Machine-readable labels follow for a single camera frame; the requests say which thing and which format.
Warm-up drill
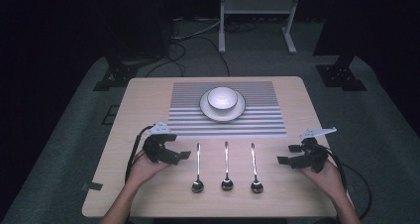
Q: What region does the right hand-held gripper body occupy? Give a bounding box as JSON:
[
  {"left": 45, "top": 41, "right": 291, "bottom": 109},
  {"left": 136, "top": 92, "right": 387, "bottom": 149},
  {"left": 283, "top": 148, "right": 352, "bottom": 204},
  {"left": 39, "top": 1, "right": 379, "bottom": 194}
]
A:
[{"left": 298, "top": 126, "right": 338, "bottom": 174}]

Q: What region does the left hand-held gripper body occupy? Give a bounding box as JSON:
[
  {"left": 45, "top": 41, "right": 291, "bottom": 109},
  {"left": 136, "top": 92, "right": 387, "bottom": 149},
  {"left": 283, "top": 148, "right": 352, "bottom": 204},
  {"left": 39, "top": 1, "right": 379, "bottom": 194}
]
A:
[{"left": 142, "top": 120, "right": 181, "bottom": 166}]

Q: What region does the person's left hand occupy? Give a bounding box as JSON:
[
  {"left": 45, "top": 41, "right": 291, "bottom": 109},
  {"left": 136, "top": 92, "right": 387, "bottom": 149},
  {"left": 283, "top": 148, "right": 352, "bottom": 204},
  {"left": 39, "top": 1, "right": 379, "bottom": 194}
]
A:
[{"left": 126, "top": 150, "right": 171, "bottom": 189}]

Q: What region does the person's right hand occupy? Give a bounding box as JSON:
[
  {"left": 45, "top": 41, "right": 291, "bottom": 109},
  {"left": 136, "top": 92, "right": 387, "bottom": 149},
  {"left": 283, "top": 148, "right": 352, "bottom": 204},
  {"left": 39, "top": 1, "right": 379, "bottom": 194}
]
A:
[{"left": 299, "top": 160, "right": 347, "bottom": 202}]

